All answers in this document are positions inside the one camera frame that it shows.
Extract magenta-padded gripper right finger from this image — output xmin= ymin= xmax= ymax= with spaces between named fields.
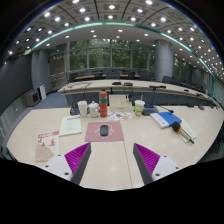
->
xmin=132 ymin=143 xmax=183 ymax=186

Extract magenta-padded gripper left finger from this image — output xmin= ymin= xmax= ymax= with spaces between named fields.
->
xmin=44 ymin=142 xmax=93 ymax=186

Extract black computer mouse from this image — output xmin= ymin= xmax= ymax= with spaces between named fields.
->
xmin=99 ymin=124 xmax=110 ymax=137

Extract pink mouse pad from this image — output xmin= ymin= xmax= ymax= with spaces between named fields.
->
xmin=84 ymin=120 xmax=125 ymax=143

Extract red and white leaflet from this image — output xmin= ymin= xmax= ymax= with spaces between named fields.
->
xmin=34 ymin=130 xmax=61 ymax=163

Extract white printed document sheet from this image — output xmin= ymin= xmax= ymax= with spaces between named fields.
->
xmin=59 ymin=114 xmax=83 ymax=137

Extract black foam-headed handheld microphone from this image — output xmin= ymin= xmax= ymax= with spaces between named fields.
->
xmin=171 ymin=121 xmax=195 ymax=145

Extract blue and white book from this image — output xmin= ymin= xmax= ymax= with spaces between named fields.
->
xmin=149 ymin=111 xmax=183 ymax=129

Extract stack of white paper cups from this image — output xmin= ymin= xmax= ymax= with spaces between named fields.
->
xmin=77 ymin=100 xmax=89 ymax=118

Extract white paper booklet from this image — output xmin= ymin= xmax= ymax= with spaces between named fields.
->
xmin=179 ymin=119 xmax=198 ymax=144

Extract white lidded ceramic mug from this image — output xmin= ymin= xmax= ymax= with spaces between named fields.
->
xmin=87 ymin=100 xmax=101 ymax=118

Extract colourful sticker sheet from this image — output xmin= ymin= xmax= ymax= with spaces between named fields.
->
xmin=107 ymin=111 xmax=133 ymax=122

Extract printed paper cup with straw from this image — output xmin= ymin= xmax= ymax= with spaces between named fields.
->
xmin=134 ymin=94 xmax=146 ymax=117

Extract red bottle with green band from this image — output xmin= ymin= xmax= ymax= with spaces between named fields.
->
xmin=98 ymin=89 xmax=109 ymax=118

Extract beige organizer box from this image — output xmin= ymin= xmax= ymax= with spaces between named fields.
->
xmin=108 ymin=94 xmax=134 ymax=113

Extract white leaning board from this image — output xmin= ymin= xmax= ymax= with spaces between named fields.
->
xmin=38 ymin=84 xmax=47 ymax=101

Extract grey box cabinet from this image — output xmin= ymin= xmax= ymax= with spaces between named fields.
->
xmin=25 ymin=88 xmax=42 ymax=108

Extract long curved conference desk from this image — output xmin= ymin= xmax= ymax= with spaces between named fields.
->
xmin=57 ymin=78 xmax=218 ymax=108

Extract dark office chairs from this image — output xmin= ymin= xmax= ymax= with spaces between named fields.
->
xmin=68 ymin=68 xmax=214 ymax=98

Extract ceiling lights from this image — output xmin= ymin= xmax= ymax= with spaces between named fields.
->
xmin=6 ymin=0 xmax=224 ymax=79

